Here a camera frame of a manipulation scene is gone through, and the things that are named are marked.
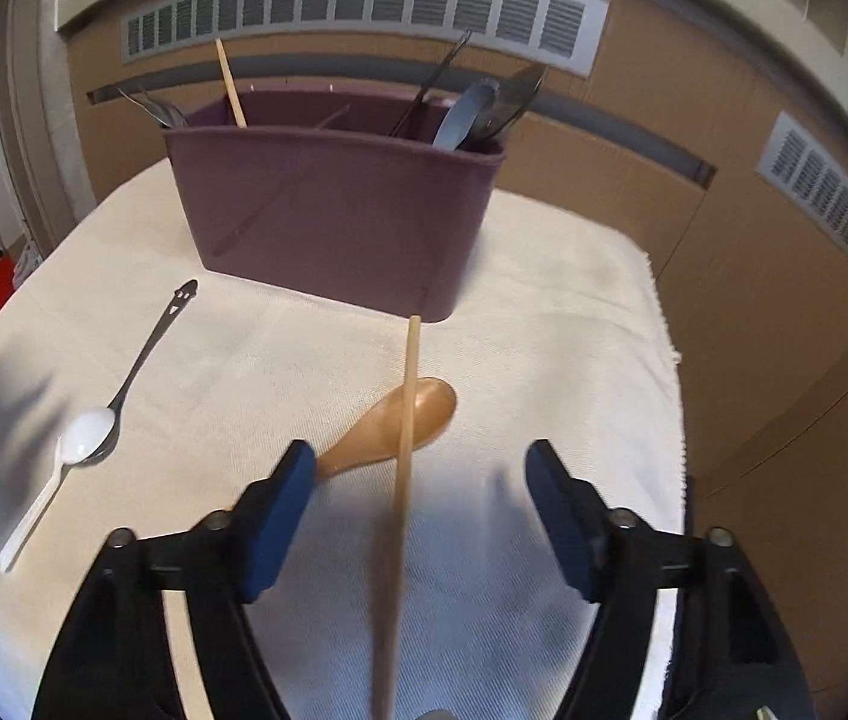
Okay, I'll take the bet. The short grey vent grille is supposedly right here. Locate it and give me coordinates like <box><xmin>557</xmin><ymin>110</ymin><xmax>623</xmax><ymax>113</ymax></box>
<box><xmin>757</xmin><ymin>112</ymin><xmax>848</xmax><ymax>271</ymax></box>

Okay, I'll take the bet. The wooden spoon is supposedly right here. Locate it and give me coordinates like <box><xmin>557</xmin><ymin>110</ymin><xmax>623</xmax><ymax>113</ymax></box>
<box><xmin>316</xmin><ymin>377</ymin><xmax>459</xmax><ymax>479</ymax></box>

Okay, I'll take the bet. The shiny steel spoon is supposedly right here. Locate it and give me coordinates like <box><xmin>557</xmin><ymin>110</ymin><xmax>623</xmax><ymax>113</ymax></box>
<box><xmin>74</xmin><ymin>280</ymin><xmax>200</xmax><ymax>464</ymax></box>

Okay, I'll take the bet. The black metal spoon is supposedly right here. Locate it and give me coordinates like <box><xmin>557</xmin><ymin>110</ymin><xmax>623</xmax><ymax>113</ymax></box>
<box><xmin>469</xmin><ymin>62</ymin><xmax>549</xmax><ymax>145</ymax></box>

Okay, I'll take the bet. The grey-blue silicone spoon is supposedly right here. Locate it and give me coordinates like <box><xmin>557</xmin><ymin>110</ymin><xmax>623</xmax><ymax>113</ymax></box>
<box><xmin>433</xmin><ymin>80</ymin><xmax>501</xmax><ymax>152</ymax></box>

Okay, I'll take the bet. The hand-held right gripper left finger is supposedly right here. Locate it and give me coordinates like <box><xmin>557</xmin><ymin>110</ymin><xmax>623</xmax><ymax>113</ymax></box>
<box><xmin>32</xmin><ymin>441</ymin><xmax>317</xmax><ymax>720</ymax></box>

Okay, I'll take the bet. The purple plastic utensil holder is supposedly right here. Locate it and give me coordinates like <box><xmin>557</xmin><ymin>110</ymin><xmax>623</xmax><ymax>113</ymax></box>
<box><xmin>161</xmin><ymin>90</ymin><xmax>507</xmax><ymax>323</ymax></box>

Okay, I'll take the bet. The white plastic spoon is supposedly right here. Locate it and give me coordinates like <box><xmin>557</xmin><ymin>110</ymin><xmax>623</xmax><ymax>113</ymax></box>
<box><xmin>0</xmin><ymin>407</ymin><xmax>117</xmax><ymax>573</ymax></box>

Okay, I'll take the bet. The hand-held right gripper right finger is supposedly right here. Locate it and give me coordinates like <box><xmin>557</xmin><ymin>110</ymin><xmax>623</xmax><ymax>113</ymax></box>
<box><xmin>525</xmin><ymin>440</ymin><xmax>815</xmax><ymax>720</ymax></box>

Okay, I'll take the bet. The silver metal fork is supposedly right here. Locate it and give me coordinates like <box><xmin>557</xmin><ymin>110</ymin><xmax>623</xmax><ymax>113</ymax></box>
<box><xmin>118</xmin><ymin>86</ymin><xmax>191</xmax><ymax>130</ymax></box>

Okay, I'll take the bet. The long grey vent grille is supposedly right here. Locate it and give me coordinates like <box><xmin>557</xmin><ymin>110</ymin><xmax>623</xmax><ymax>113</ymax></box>
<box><xmin>121</xmin><ymin>0</ymin><xmax>611</xmax><ymax>78</ymax></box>

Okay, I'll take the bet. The cream woven tablecloth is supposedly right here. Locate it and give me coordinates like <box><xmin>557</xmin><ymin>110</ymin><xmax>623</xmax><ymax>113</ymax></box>
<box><xmin>0</xmin><ymin>157</ymin><xmax>691</xmax><ymax>720</ymax></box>

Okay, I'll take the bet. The wooden chopstick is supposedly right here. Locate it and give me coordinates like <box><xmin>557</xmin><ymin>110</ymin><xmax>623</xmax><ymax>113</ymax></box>
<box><xmin>215</xmin><ymin>37</ymin><xmax>248</xmax><ymax>128</ymax></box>
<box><xmin>370</xmin><ymin>315</ymin><xmax>422</xmax><ymax>720</ymax></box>

